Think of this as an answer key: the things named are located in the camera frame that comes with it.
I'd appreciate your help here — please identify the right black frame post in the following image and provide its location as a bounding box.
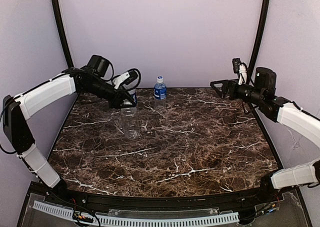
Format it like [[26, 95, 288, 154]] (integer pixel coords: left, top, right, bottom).
[[248, 0, 270, 74]]

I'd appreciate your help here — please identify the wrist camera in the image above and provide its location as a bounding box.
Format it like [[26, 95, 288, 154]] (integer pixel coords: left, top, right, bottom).
[[111, 68, 142, 91], [232, 58, 248, 85]]

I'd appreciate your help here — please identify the black front table rail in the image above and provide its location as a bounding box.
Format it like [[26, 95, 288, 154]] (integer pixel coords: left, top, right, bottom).
[[29, 184, 286, 214]]

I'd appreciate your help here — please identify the tall bottle blue cap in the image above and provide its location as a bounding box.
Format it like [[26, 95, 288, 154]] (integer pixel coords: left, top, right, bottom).
[[125, 84, 138, 104]]

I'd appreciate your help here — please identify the short bottle blue label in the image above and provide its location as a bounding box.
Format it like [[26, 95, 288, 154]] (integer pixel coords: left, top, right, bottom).
[[153, 76, 167, 113]]

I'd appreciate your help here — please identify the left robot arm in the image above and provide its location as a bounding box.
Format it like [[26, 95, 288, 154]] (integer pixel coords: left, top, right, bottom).
[[0, 55, 142, 192]]

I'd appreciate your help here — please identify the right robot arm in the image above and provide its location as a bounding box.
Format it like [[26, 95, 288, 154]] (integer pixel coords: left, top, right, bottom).
[[210, 64, 320, 190]]

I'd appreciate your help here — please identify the white slotted cable duct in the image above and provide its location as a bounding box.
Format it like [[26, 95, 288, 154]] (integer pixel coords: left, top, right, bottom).
[[32, 200, 240, 227]]

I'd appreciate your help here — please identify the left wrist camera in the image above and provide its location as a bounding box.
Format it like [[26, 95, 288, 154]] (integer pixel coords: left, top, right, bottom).
[[111, 68, 142, 91]]

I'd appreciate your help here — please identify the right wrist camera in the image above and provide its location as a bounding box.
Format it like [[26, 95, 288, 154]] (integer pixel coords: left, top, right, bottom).
[[232, 58, 248, 85]]

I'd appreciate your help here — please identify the clear bottle white cap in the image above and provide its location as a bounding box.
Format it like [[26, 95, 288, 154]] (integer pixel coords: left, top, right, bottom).
[[120, 100, 139, 140]]

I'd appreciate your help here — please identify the black frame post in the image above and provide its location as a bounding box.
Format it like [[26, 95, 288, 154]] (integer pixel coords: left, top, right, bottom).
[[51, 0, 74, 69], [248, 0, 270, 74]]

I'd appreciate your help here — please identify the left black frame post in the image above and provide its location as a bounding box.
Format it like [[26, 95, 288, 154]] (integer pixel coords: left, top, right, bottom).
[[51, 0, 74, 69]]

